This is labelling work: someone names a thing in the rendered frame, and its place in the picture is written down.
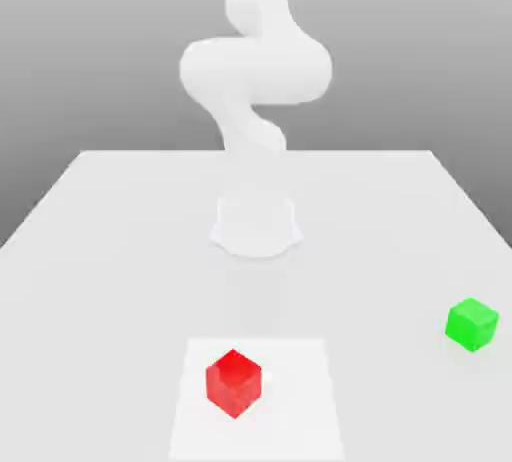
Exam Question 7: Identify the small red cube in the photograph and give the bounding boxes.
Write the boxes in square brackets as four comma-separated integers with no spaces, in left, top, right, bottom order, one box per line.
[205,348,263,420]

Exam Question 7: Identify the small green cube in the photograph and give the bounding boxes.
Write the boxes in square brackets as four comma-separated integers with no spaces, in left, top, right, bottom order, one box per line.
[444,296,500,354]

